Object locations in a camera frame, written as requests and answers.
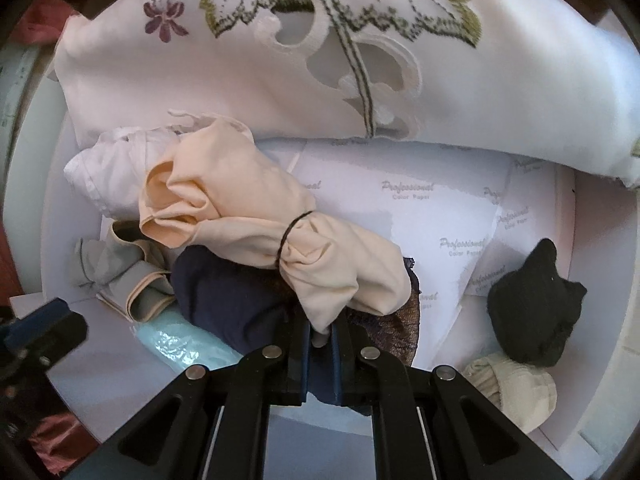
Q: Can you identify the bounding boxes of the cream sock bundle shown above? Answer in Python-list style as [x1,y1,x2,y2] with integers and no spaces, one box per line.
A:
[460,352,558,433]

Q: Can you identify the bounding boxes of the navy garment bundle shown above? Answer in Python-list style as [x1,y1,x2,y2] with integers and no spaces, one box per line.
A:
[172,247,341,406]

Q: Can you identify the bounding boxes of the white embroidered cloth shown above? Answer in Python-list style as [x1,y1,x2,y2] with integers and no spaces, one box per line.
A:
[52,0,640,186]

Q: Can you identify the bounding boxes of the black sock bundle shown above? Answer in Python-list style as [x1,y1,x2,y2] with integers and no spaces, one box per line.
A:
[487,237,588,366]

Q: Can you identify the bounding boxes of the red blanket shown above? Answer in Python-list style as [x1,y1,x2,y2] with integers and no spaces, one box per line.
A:
[0,0,86,478]

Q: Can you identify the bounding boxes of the white garment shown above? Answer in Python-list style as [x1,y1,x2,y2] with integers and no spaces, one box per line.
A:
[64,127,186,221]

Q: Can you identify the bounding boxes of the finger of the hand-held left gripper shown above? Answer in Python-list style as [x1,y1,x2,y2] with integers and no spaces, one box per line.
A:
[15,312,88,367]
[0,298,68,343]

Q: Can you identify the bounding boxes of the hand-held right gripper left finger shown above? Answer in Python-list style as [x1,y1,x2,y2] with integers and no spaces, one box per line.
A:
[65,317,313,480]

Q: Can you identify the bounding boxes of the grey and beige garment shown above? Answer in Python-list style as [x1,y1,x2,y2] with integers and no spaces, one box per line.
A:
[70,220,176,323]

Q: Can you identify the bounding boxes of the printed white paper sheets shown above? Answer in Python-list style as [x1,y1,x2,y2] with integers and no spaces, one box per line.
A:
[100,140,576,411]

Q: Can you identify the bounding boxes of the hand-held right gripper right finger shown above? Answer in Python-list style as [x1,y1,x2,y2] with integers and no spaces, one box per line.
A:
[330,317,576,480]

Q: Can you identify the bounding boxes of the teal cloth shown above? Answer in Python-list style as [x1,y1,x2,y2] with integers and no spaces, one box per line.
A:
[136,310,246,373]

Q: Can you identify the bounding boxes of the brown lace fabric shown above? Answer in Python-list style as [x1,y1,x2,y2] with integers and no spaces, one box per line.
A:
[345,257,423,366]

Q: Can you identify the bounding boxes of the white bedside nightstand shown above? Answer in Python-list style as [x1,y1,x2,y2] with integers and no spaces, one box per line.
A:
[10,10,640,480]

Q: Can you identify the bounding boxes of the white bed frame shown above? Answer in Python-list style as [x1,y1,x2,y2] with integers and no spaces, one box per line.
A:
[0,40,56,221]

